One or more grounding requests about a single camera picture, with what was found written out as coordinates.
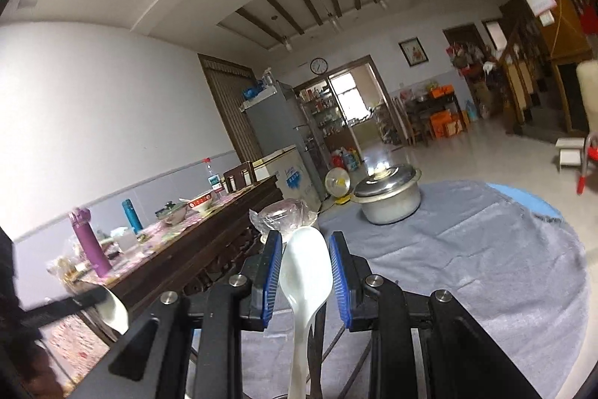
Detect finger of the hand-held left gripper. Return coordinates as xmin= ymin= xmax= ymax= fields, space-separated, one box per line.
xmin=21 ymin=289 xmax=111 ymax=328

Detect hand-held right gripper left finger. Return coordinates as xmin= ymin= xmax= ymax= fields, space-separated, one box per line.
xmin=68 ymin=231 xmax=284 ymax=399

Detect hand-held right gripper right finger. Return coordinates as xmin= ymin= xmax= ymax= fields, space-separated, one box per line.
xmin=328 ymin=231 xmax=543 ymax=399

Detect white plastic spoon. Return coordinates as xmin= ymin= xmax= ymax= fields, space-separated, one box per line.
xmin=279 ymin=226 xmax=333 ymax=399
xmin=99 ymin=286 xmax=130 ymax=335

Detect group of dark chopsticks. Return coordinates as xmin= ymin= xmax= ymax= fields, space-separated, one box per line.
xmin=306 ymin=306 xmax=374 ymax=399

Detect person's left hand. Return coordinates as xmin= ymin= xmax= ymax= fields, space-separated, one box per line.
xmin=9 ymin=328 xmax=65 ymax=398

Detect patterned paper gift bag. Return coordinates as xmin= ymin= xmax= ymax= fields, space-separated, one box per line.
xmin=37 ymin=312 xmax=110 ymax=395

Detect clear bags of snacks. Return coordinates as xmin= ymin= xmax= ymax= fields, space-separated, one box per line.
xmin=47 ymin=249 xmax=89 ymax=283

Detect clear plastic bag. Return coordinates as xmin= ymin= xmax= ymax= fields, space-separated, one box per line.
xmin=249 ymin=199 xmax=321 ymax=242

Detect purple thermos bottle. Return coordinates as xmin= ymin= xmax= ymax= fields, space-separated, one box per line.
xmin=68 ymin=207 xmax=112 ymax=278

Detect aluminium pot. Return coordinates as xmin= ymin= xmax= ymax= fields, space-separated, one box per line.
xmin=360 ymin=184 xmax=422 ymax=225

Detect carved dark wooden sideboard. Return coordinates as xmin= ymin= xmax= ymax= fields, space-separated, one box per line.
xmin=47 ymin=175 xmax=284 ymax=381

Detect clear plastic container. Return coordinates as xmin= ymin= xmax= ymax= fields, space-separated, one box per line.
xmin=112 ymin=227 xmax=141 ymax=252

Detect red patterned white bowl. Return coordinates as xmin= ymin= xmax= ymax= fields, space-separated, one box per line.
xmin=187 ymin=192 xmax=215 ymax=213

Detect white chest freezer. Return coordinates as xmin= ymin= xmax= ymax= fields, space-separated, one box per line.
xmin=252 ymin=145 xmax=313 ymax=201

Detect aluminium pot lid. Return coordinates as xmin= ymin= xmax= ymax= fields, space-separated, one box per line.
xmin=352 ymin=164 xmax=421 ymax=200

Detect dark wooden chair back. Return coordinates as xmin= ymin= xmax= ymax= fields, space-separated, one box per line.
xmin=223 ymin=163 xmax=255 ymax=194

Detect teal thermos bottle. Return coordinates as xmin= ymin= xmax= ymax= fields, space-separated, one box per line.
xmin=121 ymin=199 xmax=143 ymax=234

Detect red-capped water bottle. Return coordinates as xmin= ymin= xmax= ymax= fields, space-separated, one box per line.
xmin=203 ymin=157 xmax=224 ymax=196

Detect glass-lidded bowl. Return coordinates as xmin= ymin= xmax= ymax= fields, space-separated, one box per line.
xmin=156 ymin=200 xmax=190 ymax=224

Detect grey tablecloth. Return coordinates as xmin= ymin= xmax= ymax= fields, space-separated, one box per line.
xmin=243 ymin=179 xmax=589 ymax=399

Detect grey refrigerator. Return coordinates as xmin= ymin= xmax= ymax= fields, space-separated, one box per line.
xmin=240 ymin=82 xmax=328 ymax=201

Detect glass cabinet with bottles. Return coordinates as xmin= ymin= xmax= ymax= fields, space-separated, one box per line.
xmin=296 ymin=83 xmax=356 ymax=157

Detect brown striped door curtain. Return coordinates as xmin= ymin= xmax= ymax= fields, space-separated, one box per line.
xmin=197 ymin=53 xmax=265 ymax=163

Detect large orange cardboard box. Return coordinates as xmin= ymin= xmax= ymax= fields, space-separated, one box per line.
xmin=430 ymin=111 xmax=468 ymax=140

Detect dark wooden side table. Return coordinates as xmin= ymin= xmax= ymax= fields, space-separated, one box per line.
xmin=404 ymin=93 xmax=468 ymax=142

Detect blue table cover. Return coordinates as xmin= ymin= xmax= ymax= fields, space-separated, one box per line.
xmin=486 ymin=181 xmax=566 ymax=222

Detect white step stool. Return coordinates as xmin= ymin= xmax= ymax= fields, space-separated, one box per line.
xmin=555 ymin=138 xmax=585 ymax=171

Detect wooden stair railing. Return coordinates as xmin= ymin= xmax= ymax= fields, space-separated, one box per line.
xmin=495 ymin=0 xmax=561 ymax=133

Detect cream chair back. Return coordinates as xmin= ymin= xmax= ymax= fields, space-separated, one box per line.
xmin=576 ymin=60 xmax=598 ymax=133

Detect framed wall picture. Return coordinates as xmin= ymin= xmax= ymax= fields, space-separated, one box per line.
xmin=398 ymin=37 xmax=428 ymax=68

